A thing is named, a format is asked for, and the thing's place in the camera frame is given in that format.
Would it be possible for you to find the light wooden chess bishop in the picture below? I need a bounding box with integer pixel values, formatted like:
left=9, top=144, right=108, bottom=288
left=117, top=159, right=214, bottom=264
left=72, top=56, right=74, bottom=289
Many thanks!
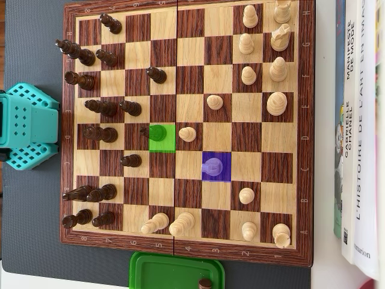
left=140, top=212, right=170, bottom=236
left=268, top=56, right=288, bottom=83

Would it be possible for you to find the dark wooden chess rook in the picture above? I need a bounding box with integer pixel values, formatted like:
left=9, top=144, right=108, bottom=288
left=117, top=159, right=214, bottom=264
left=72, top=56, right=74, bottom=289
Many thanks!
left=61, top=208, right=94, bottom=229
left=64, top=70, right=96, bottom=92

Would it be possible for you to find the red translucent container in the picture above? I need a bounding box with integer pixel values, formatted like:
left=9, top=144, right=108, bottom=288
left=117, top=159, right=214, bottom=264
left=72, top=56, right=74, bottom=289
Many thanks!
left=357, top=277, right=385, bottom=289

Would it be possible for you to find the light wooden chess pawn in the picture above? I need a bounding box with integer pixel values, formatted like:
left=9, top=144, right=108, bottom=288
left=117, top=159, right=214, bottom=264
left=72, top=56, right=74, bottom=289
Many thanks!
left=241, top=221, right=259, bottom=242
left=241, top=65, right=257, bottom=86
left=206, top=94, right=224, bottom=111
left=238, top=187, right=256, bottom=205
left=178, top=126, right=197, bottom=143
left=238, top=33, right=256, bottom=55
left=242, top=5, right=259, bottom=30

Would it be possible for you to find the light wooden chess rook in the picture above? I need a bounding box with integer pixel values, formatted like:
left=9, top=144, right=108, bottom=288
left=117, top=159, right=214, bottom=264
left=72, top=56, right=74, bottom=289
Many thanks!
left=273, top=0, right=293, bottom=25
left=271, top=222, right=292, bottom=249

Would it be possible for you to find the wooden folding chessboard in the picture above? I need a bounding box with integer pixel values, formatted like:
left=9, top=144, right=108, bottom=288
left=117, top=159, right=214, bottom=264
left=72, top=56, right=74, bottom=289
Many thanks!
left=59, top=0, right=316, bottom=269

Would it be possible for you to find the tall dark wooden chess piece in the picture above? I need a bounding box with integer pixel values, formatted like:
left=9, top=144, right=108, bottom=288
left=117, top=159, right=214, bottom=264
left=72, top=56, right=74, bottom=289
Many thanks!
left=82, top=126, right=119, bottom=144
left=84, top=99, right=119, bottom=119

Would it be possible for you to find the dark grey table mat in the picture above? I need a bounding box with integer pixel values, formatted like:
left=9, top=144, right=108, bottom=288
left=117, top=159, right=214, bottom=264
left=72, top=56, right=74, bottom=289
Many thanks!
left=0, top=0, right=313, bottom=288

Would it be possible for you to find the green plastic tray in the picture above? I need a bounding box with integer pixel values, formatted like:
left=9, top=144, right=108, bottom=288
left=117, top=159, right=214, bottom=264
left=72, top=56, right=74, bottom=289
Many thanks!
left=128, top=251, right=226, bottom=289

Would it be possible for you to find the dark wooden chess king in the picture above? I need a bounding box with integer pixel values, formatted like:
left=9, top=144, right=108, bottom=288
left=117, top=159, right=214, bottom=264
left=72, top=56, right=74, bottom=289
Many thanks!
left=55, top=39, right=97, bottom=67

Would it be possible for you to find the white Gabrielle Chanel book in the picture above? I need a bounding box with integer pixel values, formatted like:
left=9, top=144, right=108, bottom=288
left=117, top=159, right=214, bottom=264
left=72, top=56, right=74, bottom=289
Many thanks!
left=340, top=0, right=362, bottom=266

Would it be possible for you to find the blue panda picture book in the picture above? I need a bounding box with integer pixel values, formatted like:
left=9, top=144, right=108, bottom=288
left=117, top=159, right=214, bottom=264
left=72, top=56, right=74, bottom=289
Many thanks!
left=333, top=0, right=347, bottom=240

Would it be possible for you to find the white art history book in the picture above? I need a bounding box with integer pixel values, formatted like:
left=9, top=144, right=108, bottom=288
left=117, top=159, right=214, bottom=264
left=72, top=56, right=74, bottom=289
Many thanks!
left=352, top=0, right=380, bottom=281

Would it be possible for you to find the light wooden chess king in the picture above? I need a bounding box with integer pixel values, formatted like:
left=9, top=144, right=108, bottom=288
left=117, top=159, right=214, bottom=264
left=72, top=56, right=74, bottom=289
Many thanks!
left=266, top=91, right=288, bottom=117

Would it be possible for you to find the light wooden chess knight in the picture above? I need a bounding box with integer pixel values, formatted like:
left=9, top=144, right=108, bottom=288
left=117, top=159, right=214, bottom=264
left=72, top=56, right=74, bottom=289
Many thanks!
left=202, top=157, right=224, bottom=177
left=270, top=23, right=292, bottom=52

